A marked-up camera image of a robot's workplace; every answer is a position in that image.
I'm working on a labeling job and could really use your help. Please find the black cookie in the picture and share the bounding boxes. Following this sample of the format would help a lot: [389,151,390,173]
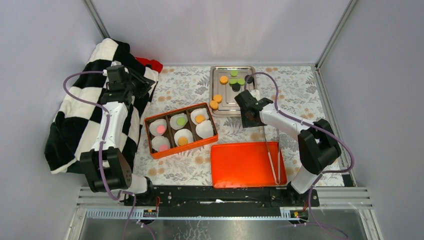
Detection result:
[244,75,254,84]
[231,83,241,92]

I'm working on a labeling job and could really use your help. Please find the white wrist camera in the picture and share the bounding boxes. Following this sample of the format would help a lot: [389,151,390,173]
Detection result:
[249,89,261,101]
[102,61,122,77]

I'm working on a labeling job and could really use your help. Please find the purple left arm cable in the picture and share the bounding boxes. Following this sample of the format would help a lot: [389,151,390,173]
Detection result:
[62,70,137,240]

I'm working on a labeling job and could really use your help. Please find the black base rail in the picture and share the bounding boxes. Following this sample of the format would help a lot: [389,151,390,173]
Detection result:
[121,185,320,218]

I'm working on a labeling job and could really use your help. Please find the steel tongs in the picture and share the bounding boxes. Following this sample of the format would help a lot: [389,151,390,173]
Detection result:
[261,125,282,186]

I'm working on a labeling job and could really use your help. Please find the orange cookie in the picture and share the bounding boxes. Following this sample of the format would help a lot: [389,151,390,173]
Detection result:
[177,136,189,146]
[194,114,206,124]
[219,76,229,85]
[212,94,223,104]

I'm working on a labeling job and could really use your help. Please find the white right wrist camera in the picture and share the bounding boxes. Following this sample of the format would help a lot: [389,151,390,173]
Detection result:
[249,89,261,101]

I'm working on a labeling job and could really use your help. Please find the orange tin lid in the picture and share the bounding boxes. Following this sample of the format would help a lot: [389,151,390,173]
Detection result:
[210,141,288,189]

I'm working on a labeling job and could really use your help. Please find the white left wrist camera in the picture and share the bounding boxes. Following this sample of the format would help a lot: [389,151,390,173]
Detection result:
[102,61,122,77]

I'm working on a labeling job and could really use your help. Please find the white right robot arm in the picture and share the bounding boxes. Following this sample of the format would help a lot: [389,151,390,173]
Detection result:
[234,90,342,206]

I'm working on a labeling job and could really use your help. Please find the stainless steel tray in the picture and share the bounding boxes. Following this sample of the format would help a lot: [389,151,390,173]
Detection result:
[209,66,258,117]

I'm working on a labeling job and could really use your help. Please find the black white checkered blanket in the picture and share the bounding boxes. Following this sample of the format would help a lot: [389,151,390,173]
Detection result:
[44,38,159,174]

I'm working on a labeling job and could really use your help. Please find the green cookie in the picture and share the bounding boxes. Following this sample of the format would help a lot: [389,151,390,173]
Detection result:
[230,70,239,77]
[228,78,238,85]
[176,117,187,127]

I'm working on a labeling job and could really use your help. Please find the red cloth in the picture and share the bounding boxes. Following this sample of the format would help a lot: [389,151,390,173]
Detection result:
[135,57,164,74]

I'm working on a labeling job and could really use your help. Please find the pink cookie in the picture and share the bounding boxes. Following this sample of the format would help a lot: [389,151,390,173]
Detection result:
[158,144,169,152]
[156,125,167,135]

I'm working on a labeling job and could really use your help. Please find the orange cookie tin box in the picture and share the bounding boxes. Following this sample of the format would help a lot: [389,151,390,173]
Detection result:
[144,102,219,159]

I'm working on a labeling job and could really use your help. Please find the floral patterned tablecloth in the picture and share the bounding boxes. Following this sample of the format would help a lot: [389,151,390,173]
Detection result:
[133,66,325,186]

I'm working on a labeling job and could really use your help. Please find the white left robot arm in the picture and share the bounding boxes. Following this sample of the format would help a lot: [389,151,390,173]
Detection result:
[80,65,154,193]

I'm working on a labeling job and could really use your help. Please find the white paper cup liner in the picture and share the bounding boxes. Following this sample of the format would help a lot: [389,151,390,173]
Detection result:
[173,128,194,147]
[169,113,188,131]
[151,135,171,152]
[190,108,209,125]
[195,120,214,139]
[149,118,168,137]

